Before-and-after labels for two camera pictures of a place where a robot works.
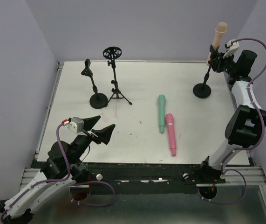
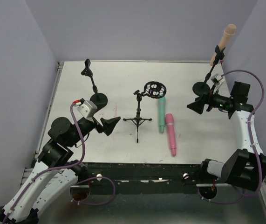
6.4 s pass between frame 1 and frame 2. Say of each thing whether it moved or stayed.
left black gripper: moved
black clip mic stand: stayed
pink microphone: stayed
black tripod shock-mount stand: moved
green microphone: stayed
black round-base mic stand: stayed
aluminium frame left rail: stayed
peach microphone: moved
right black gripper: moved
